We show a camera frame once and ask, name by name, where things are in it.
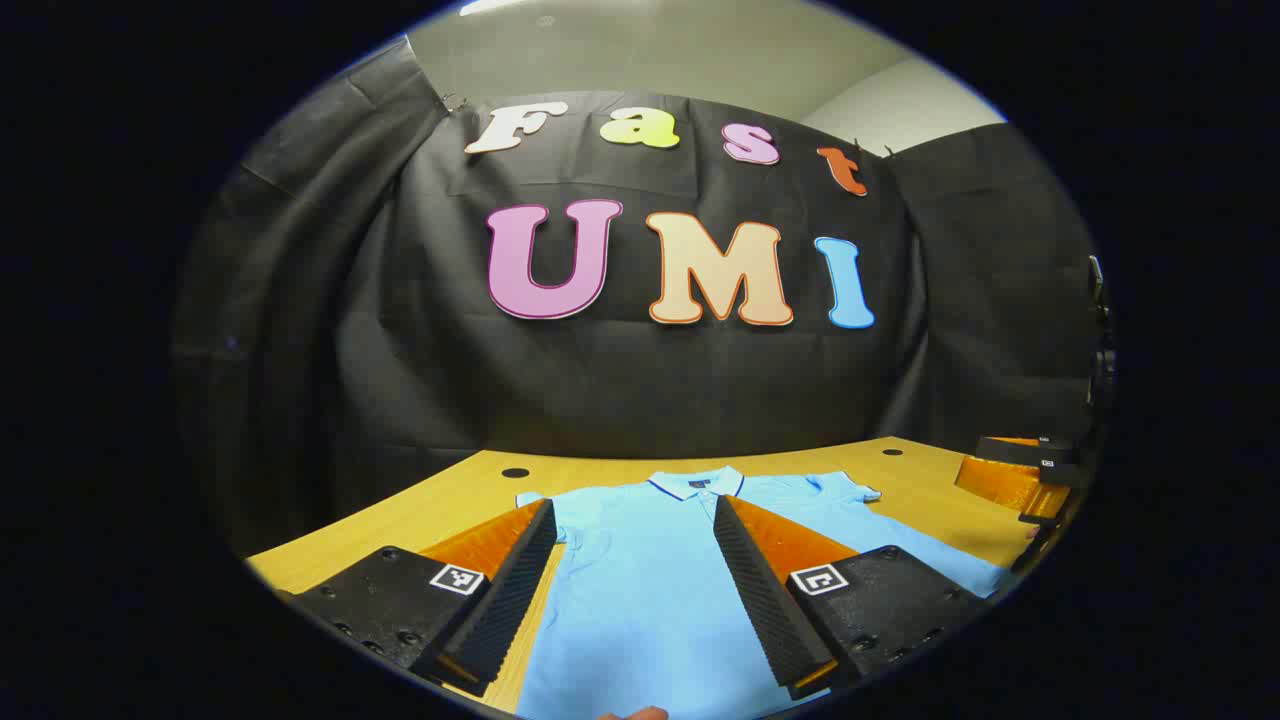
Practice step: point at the black backdrop cloth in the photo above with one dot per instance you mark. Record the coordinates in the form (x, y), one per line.
(640, 390)

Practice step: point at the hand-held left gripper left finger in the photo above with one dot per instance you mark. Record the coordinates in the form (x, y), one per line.
(515, 590)

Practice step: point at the light blue polo T-shirt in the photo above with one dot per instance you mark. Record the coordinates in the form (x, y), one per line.
(640, 580)

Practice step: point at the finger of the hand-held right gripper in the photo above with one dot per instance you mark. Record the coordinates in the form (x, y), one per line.
(1000, 484)
(1015, 451)

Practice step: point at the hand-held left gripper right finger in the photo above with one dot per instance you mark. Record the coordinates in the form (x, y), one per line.
(760, 590)

